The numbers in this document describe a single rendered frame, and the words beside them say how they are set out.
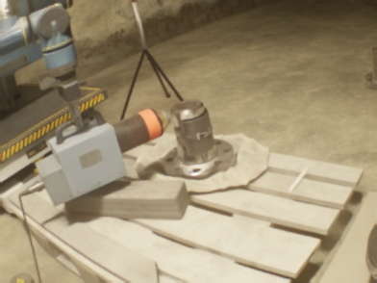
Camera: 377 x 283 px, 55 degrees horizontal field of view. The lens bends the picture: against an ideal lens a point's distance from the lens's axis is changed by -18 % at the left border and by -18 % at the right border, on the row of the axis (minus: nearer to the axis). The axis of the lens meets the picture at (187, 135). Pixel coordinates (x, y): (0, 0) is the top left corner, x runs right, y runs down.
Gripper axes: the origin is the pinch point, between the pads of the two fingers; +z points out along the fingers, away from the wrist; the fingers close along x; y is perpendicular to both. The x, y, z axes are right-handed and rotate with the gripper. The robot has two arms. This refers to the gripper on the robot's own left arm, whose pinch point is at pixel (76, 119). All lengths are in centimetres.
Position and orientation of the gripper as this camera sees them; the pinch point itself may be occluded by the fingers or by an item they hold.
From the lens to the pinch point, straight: 131.6
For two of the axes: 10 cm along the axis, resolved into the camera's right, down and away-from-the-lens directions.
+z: 2.0, 8.9, 4.1
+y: 8.4, -3.8, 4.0
